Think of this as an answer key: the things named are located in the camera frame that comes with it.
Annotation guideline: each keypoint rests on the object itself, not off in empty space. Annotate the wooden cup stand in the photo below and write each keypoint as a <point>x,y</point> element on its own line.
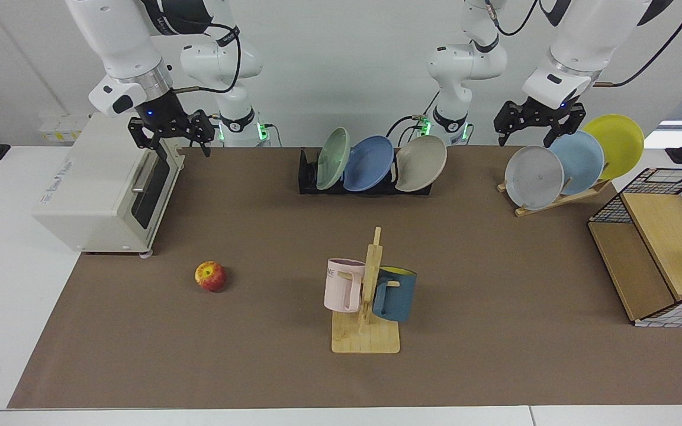
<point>364,337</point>

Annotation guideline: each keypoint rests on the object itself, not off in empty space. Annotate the yellow plate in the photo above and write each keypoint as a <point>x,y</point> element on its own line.
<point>619,142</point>

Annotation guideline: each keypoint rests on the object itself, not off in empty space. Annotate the red yellow apple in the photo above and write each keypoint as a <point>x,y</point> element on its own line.
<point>211,277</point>

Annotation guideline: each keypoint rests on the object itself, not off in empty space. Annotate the pale toaster oven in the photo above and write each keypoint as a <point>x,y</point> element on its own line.
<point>92,183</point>

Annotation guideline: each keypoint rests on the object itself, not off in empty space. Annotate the beige plate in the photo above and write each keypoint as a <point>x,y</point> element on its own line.
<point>421,164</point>

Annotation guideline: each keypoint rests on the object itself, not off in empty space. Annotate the dark blue cup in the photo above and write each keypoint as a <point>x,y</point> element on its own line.
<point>400,296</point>

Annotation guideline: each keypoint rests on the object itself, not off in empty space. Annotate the grey plate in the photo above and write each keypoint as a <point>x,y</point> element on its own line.
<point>533,177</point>

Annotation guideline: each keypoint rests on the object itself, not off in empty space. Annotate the light blue plate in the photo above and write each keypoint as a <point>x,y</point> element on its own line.
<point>581,160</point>

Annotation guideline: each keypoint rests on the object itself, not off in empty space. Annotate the pink cup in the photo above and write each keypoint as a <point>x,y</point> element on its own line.
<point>341,290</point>

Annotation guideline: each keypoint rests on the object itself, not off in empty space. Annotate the green plate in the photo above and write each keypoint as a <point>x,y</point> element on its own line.
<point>332,160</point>

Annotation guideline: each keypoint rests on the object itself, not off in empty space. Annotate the black dish rack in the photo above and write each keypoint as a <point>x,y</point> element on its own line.
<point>308,177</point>

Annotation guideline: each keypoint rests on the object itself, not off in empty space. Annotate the brown table cloth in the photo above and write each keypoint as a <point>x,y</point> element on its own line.
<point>258,355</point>

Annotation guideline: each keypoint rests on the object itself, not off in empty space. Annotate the white wall socket box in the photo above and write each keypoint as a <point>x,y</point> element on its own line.
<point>63,129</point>

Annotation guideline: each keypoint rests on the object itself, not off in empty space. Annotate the wooden plate rack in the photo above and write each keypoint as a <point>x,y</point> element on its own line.
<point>554,201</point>

